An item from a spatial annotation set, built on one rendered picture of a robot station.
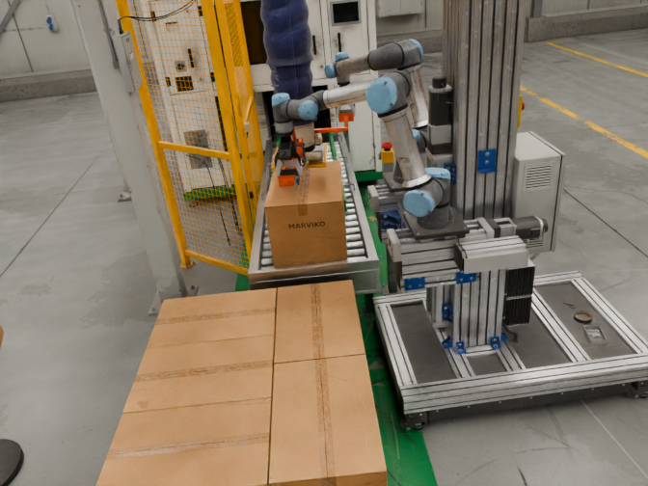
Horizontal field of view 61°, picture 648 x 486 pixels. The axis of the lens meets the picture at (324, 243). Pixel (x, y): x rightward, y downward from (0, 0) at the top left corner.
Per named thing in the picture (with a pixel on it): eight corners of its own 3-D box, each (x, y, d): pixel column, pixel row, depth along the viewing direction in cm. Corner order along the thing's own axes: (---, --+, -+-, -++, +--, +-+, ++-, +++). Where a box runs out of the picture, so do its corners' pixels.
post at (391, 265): (387, 288, 373) (380, 148, 325) (396, 287, 373) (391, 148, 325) (389, 294, 367) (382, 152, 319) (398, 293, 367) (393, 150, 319)
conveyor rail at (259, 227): (269, 159, 504) (266, 140, 495) (274, 159, 504) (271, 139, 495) (253, 302, 301) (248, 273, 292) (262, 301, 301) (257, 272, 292)
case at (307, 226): (283, 224, 351) (275, 165, 332) (345, 219, 349) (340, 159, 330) (275, 273, 299) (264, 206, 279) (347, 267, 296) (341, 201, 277)
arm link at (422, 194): (448, 202, 215) (404, 66, 199) (434, 218, 204) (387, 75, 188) (420, 206, 222) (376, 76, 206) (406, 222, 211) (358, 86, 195)
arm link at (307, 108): (322, 95, 222) (299, 94, 227) (307, 103, 214) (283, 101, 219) (323, 115, 226) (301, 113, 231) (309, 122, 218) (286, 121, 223)
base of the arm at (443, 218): (447, 211, 236) (447, 190, 231) (458, 227, 222) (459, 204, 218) (413, 215, 235) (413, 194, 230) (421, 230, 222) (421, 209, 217)
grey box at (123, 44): (135, 85, 323) (121, 31, 309) (144, 84, 323) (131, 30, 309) (126, 93, 306) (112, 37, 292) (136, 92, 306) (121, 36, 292)
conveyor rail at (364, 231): (338, 151, 504) (337, 132, 495) (344, 151, 504) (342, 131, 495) (370, 289, 301) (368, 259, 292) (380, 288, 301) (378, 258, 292)
